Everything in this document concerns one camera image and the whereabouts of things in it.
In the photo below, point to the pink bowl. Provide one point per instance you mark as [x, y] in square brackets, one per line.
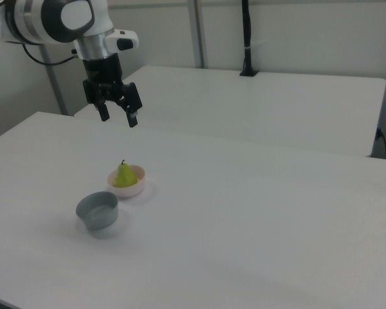
[130, 190]

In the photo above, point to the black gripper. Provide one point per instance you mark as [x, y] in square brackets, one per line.
[103, 69]

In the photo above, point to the grey bowl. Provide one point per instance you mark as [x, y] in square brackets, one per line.
[98, 212]

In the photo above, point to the wide grey wall post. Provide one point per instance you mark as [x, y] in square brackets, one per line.
[198, 32]

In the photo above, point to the white side table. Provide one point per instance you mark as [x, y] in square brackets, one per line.
[260, 106]

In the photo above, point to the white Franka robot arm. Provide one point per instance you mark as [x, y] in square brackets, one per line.
[32, 19]

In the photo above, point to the green pear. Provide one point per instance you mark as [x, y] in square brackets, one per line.
[125, 177]

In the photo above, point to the slanted grey frame post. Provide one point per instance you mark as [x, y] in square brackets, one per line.
[54, 83]

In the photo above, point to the black pole with base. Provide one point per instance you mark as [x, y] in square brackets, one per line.
[248, 38]

